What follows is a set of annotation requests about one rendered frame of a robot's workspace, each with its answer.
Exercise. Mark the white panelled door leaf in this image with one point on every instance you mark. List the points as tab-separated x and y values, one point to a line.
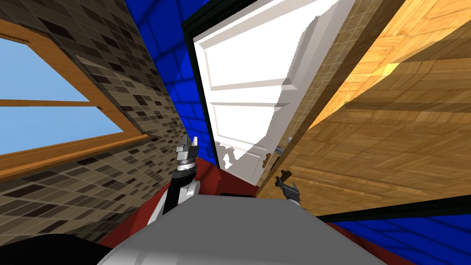
250	73

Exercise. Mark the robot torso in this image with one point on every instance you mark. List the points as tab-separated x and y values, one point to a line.
235	235

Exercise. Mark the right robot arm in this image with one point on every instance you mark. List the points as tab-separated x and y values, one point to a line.
294	201

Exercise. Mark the wooden framed window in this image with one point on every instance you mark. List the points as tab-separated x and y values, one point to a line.
44	110

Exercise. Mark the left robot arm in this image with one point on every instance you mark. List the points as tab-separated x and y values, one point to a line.
181	184

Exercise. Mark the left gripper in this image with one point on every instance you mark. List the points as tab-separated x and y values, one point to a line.
185	152

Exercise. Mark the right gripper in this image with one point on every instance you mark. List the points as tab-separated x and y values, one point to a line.
290	191

